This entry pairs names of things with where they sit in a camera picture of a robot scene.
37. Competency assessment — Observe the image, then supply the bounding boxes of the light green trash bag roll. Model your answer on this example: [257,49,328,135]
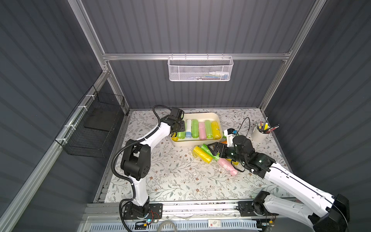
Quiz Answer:
[204,120,213,139]
[177,131,186,139]
[191,119,199,139]

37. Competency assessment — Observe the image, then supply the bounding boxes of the pink trash bag roll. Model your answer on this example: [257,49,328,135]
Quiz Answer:
[199,122,207,140]
[217,158,239,176]

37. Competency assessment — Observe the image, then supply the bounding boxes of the white blue trash bag roll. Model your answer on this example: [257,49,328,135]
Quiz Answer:
[185,119,192,138]

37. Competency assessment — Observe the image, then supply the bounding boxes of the yellow trash bag roll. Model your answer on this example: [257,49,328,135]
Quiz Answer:
[171,133,179,142]
[211,121,222,140]
[192,146,213,163]
[227,159,239,166]

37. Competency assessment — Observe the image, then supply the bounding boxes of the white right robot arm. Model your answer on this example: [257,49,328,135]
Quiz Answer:
[207,135,350,232]

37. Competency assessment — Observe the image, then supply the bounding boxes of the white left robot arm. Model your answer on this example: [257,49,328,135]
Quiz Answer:
[111,105,185,218]

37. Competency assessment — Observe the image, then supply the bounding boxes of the green labelled trash bag roll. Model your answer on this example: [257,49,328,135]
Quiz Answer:
[201,144,219,161]

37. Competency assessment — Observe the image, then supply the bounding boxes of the cream storage box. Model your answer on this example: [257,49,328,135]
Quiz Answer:
[171,113,223,147]

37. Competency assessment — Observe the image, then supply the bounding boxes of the white pen cup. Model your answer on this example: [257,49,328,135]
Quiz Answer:
[251,119,280,143]

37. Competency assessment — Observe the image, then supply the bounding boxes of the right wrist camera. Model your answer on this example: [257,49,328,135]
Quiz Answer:
[223,128,237,148]

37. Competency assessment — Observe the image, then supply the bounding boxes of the white wire wall basket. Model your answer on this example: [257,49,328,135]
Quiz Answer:
[167,56,234,82]

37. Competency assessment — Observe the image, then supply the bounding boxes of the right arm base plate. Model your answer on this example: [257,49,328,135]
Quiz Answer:
[235,191,277,217]

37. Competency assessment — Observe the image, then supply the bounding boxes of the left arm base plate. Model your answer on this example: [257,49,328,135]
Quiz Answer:
[122,202,163,220]

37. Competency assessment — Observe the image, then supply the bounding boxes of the black wire side basket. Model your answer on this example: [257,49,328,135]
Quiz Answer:
[55,89,126,158]

